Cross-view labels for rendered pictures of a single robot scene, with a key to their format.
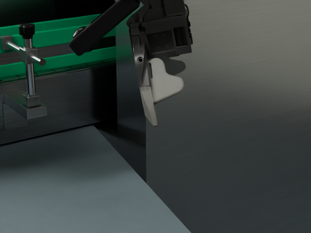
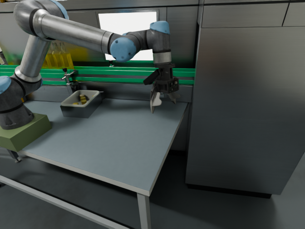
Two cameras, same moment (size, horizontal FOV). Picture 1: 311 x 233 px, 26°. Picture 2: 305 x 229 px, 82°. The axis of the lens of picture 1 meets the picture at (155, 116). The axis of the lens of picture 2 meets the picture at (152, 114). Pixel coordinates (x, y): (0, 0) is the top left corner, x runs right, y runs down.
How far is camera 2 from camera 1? 0.60 m
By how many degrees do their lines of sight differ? 41
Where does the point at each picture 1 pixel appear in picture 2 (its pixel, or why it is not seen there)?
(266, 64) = (250, 100)
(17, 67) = not seen: hidden behind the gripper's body
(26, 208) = (142, 121)
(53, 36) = (178, 73)
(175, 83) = (159, 102)
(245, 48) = (240, 92)
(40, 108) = (162, 94)
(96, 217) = (152, 131)
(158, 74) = (156, 97)
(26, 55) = not seen: hidden behind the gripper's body
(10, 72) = not seen: hidden behind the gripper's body
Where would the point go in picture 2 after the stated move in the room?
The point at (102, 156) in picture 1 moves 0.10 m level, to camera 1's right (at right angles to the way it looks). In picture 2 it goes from (177, 113) to (190, 119)
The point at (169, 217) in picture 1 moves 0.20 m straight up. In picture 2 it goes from (169, 139) to (170, 105)
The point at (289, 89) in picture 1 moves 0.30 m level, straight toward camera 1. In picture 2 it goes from (261, 112) to (228, 131)
